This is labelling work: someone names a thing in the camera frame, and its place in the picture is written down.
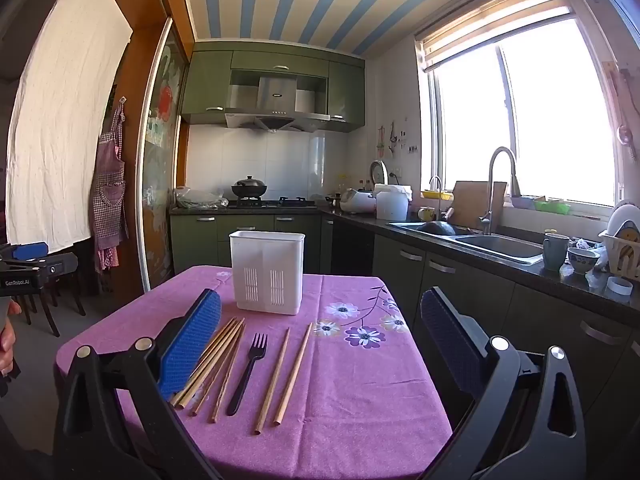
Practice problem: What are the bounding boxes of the black pan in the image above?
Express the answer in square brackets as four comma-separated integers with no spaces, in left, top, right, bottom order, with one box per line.
[416,220,458,237]

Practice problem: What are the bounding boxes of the purple floral tablecloth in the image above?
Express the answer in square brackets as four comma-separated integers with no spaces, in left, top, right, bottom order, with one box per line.
[55,265,453,480]

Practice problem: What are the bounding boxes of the window blind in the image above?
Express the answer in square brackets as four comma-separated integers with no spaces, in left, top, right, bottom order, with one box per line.
[415,0,576,73]

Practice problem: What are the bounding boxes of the wooden cutting board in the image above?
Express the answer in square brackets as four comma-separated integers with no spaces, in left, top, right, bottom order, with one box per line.
[451,180,508,231]

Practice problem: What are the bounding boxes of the small steel faucet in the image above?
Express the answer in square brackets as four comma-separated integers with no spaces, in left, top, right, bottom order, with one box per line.
[429,175,446,221]

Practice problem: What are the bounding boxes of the white tape ring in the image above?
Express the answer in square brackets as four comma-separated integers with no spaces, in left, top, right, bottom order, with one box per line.
[606,277,633,301]

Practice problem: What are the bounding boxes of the white plate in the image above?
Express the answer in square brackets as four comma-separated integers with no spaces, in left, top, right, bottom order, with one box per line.
[606,200,640,241]

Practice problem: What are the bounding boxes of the white rice cooker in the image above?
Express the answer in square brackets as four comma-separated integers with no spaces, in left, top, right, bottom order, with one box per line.
[339,188,377,216]

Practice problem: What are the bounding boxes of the tall steel faucet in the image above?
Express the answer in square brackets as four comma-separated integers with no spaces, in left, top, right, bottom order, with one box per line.
[477,146,522,236]

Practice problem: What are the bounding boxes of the dark stone countertop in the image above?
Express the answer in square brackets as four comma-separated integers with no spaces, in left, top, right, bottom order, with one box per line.
[169,200,640,321]

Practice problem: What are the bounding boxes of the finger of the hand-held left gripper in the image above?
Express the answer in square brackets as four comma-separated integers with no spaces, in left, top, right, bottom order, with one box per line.
[12,242,49,259]

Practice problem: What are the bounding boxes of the blue patterned bowl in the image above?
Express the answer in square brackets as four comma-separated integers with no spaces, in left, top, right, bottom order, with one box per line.
[566,246,601,276]

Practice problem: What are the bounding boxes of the white lidded bucket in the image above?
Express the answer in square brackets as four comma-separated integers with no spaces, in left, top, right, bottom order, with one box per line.
[374,183,413,222]

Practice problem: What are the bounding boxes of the black plastic fork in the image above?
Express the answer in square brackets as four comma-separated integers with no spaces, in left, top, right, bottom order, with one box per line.
[226,332,268,417]

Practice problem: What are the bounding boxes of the clear plastic bag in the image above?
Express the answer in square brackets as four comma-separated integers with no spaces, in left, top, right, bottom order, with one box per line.
[173,186,230,209]

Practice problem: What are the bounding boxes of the white hanging sheet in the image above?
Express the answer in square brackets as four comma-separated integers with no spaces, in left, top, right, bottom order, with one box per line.
[5,0,133,253]

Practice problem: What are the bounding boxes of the grey mug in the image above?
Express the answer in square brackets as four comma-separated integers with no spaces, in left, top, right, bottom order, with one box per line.
[542,232,571,272]

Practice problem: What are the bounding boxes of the black gas stove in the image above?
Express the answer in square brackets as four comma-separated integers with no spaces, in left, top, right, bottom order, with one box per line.
[227,199,318,209]

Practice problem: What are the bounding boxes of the white dish rack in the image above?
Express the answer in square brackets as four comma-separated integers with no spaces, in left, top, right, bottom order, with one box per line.
[598,227,640,282]

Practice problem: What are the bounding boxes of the dark wooden chair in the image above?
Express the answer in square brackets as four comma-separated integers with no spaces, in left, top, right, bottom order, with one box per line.
[10,280,87,338]

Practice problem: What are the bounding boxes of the wooden chopstick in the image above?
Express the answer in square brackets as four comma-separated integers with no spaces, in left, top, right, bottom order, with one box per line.
[210,324,248,423]
[255,328,291,435]
[191,319,247,416]
[274,322,313,428]
[170,316,238,407]
[178,317,242,409]

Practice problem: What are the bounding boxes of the steel range hood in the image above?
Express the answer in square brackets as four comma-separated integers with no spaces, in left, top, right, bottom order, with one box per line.
[224,74,331,133]

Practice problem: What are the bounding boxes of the sliding glass door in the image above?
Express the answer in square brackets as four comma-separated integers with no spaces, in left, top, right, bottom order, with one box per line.
[135,17,191,293]

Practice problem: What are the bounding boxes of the green wall cabinets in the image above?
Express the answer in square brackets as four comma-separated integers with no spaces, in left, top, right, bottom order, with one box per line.
[181,42,366,133]

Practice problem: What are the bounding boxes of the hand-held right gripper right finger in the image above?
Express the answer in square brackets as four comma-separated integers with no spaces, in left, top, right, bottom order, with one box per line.
[420,286,588,480]

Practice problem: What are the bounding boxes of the window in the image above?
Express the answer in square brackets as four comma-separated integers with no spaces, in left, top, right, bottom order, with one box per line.
[415,10,626,208]

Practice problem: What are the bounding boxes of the crumpled cloth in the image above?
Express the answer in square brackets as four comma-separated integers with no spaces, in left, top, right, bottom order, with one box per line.
[570,237,608,261]

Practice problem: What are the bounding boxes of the checked apron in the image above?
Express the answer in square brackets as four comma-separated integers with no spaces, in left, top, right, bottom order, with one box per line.
[91,105,128,271]

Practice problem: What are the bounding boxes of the black wok with lid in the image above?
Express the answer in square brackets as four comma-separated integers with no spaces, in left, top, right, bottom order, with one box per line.
[231,176,268,200]

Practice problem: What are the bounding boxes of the white utensil holder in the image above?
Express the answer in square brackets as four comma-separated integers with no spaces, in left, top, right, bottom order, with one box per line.
[229,231,306,316]

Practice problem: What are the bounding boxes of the person's left hand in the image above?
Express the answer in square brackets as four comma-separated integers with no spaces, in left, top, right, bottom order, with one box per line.
[0,301,22,377]

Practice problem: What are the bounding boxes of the steel double sink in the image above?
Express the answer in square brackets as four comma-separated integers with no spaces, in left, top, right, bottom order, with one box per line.
[389,220,545,266]

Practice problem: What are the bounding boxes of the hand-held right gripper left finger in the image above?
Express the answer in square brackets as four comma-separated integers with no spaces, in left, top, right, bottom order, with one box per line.
[52,287,223,480]

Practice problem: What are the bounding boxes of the round white appliance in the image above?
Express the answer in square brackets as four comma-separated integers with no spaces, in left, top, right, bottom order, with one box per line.
[369,160,390,191]

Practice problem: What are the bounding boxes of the green basket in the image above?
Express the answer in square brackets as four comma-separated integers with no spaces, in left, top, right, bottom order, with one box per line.
[532,197,572,216]

